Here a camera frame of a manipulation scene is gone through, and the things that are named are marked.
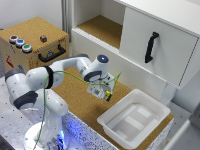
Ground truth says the white sliding door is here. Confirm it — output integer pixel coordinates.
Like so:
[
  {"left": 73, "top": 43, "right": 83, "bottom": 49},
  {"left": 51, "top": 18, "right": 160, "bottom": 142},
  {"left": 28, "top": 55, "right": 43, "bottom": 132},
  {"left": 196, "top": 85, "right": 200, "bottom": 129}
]
[{"left": 118, "top": 6, "right": 200, "bottom": 87}]

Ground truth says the green button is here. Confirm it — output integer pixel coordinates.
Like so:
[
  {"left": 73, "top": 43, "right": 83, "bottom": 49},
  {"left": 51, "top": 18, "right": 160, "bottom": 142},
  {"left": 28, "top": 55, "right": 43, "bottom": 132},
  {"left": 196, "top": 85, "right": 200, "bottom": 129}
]
[{"left": 21, "top": 43, "right": 33, "bottom": 54}]

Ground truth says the black drawer handle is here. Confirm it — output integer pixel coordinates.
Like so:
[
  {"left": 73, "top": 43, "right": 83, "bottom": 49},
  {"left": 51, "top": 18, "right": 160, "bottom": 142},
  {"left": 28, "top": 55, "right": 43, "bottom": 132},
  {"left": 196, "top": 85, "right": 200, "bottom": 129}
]
[{"left": 37, "top": 43, "right": 67, "bottom": 63}]

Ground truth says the white plastic box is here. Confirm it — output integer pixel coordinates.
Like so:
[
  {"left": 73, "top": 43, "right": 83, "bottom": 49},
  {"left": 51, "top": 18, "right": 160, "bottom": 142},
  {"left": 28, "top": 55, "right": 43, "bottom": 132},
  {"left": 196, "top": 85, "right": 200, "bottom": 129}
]
[{"left": 96, "top": 88, "right": 172, "bottom": 150}]

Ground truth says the blue button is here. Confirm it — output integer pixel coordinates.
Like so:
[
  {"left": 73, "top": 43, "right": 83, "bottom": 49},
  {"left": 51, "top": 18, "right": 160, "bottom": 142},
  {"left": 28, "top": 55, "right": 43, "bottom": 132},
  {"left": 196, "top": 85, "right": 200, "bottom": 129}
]
[{"left": 15, "top": 38, "right": 26, "bottom": 48}]

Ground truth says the green cable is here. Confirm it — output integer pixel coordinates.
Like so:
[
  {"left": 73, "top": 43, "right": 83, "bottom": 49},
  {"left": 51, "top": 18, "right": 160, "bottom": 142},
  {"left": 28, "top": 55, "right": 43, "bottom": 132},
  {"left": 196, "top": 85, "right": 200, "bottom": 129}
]
[{"left": 32, "top": 69, "right": 123, "bottom": 150}]

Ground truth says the black door handle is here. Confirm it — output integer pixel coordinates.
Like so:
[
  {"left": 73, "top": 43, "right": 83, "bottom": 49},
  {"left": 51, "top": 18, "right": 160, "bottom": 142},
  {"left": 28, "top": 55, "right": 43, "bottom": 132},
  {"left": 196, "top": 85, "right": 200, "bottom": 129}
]
[{"left": 144, "top": 31, "right": 160, "bottom": 64}]

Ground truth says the wooden drawer box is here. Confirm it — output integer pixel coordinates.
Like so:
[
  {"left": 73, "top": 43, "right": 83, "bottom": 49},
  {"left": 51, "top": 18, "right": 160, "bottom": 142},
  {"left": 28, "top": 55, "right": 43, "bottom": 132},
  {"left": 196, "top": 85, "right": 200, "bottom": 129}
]
[{"left": 0, "top": 16, "right": 71, "bottom": 74}]

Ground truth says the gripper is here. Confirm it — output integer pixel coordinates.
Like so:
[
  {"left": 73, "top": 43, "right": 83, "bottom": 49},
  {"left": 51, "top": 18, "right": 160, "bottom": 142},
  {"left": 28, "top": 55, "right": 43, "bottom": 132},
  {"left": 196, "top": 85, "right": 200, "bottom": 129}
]
[{"left": 86, "top": 78, "right": 112, "bottom": 100}]

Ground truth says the red button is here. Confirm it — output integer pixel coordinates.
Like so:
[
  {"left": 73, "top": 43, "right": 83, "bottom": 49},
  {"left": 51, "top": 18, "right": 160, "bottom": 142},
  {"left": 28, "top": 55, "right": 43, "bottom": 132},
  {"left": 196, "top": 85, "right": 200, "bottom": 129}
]
[{"left": 9, "top": 35, "right": 19, "bottom": 44}]

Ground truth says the white cabinet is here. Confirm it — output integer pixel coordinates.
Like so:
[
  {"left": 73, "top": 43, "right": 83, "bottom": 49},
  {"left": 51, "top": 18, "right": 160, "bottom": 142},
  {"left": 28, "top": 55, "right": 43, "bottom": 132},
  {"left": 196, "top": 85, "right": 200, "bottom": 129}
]
[{"left": 70, "top": 0, "right": 200, "bottom": 107}]

